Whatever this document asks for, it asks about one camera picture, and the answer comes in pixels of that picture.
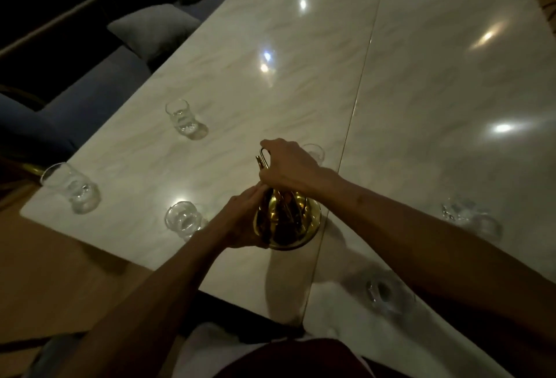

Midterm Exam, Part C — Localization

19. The person's left hand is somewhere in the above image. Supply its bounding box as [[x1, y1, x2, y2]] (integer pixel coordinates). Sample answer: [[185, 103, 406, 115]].
[[203, 182, 272, 251]]

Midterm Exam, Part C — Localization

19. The person's right hand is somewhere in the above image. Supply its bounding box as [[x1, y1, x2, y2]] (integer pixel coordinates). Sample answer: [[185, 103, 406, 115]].
[[259, 138, 345, 201]]

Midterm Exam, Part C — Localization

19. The gold metal teapot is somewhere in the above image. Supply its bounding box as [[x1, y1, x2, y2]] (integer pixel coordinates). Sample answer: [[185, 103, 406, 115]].
[[253, 148, 322, 252]]

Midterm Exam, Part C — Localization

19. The person's left forearm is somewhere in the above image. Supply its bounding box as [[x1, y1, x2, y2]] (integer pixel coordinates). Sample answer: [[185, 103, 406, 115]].
[[56, 222, 233, 378]]

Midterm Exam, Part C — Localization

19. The person's right forearm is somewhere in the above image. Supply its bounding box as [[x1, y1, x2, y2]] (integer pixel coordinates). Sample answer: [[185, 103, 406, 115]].
[[323, 171, 556, 361]]

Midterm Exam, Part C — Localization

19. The clear drinking glass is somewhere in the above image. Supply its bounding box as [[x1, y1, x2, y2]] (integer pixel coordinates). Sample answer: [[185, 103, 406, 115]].
[[302, 144, 326, 166], [440, 197, 504, 245], [164, 98, 209, 141], [164, 201, 208, 241], [40, 162, 102, 215], [365, 273, 417, 318]]

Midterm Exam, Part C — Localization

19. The grey cushion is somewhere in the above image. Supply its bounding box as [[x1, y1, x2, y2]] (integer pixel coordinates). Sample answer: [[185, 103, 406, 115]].
[[107, 3, 202, 63]]

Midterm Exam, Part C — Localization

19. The person's dark red garment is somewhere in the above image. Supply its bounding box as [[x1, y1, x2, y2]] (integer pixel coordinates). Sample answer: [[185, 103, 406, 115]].
[[213, 338, 371, 378]]

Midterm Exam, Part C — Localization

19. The blue sofa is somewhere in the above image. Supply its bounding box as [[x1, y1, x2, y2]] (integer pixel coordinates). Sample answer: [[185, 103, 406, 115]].
[[0, 0, 232, 166]]

